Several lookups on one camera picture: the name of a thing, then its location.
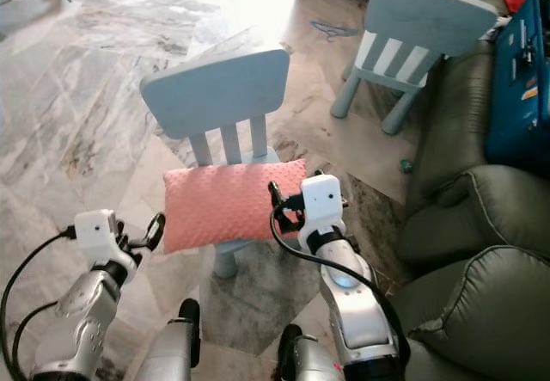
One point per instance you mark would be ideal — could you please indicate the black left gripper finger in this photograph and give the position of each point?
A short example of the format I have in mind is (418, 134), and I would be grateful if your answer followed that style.
(152, 227)
(161, 229)

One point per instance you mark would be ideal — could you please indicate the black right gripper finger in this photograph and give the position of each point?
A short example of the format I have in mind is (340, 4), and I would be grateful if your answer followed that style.
(276, 197)
(318, 175)

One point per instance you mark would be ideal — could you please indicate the pink dotted pillow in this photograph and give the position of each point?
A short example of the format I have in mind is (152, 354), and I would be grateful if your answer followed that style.
(223, 207)

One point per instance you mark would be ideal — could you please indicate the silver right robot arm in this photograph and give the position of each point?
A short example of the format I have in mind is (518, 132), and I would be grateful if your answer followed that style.
(357, 312)

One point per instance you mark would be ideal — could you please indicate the grey-green leather sofa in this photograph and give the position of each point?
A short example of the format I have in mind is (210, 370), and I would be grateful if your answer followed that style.
(490, 312)

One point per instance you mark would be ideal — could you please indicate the small green ball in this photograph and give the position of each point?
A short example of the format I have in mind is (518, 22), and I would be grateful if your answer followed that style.
(406, 166)

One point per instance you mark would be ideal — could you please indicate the silver left robot leg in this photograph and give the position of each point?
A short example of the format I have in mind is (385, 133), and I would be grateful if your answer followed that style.
(168, 355)

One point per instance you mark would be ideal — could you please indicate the silver robot leg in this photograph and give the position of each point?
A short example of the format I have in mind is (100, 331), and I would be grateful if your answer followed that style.
(168, 355)
(314, 364)

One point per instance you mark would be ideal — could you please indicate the light blue plastic kid chair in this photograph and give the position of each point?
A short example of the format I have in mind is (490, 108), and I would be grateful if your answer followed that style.
(215, 93)
(430, 11)

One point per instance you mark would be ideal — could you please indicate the silver right robot leg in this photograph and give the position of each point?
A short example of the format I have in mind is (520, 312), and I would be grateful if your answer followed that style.
(314, 364)

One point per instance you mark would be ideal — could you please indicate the blue suitcase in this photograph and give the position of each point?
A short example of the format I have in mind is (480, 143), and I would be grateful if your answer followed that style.
(520, 97)

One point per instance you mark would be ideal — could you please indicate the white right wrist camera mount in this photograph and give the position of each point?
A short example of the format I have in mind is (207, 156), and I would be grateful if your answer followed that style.
(322, 202)

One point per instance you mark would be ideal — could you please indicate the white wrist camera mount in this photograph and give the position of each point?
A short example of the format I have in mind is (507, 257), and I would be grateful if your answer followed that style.
(96, 230)
(322, 202)

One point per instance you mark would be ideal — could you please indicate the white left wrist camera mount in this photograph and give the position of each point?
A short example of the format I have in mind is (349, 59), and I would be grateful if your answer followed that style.
(96, 230)

